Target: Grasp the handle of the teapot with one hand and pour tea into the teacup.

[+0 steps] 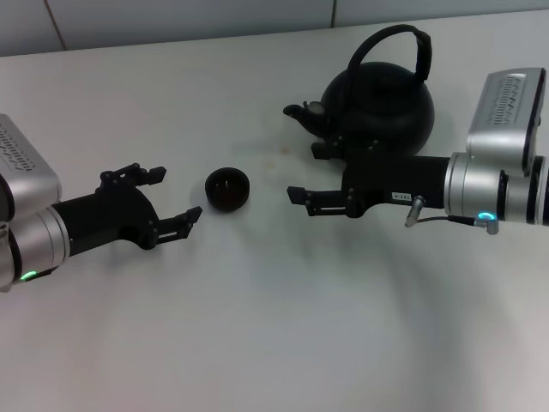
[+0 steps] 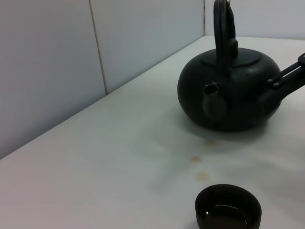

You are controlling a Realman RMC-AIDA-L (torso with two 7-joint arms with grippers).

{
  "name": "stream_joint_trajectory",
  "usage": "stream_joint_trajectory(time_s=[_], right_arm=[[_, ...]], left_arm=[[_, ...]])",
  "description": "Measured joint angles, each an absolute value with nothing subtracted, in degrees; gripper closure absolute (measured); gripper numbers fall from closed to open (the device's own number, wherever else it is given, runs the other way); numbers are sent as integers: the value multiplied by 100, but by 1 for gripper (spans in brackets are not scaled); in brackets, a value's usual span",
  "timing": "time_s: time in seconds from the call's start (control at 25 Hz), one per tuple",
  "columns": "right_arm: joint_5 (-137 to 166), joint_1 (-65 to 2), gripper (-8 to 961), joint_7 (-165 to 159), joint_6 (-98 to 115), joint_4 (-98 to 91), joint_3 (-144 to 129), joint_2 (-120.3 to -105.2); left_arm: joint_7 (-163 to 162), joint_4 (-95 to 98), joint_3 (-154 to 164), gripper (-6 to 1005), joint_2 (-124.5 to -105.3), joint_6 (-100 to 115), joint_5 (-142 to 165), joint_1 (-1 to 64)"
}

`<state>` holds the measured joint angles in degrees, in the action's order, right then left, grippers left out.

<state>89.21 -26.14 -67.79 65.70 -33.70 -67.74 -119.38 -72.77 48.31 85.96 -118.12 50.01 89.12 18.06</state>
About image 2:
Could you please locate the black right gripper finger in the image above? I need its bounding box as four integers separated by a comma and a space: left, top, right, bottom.
258, 52, 305, 115

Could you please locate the black round teapot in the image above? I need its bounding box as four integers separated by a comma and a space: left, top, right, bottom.
177, 0, 283, 133

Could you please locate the dark brown teacup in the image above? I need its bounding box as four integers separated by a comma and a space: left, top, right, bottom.
194, 183, 263, 229

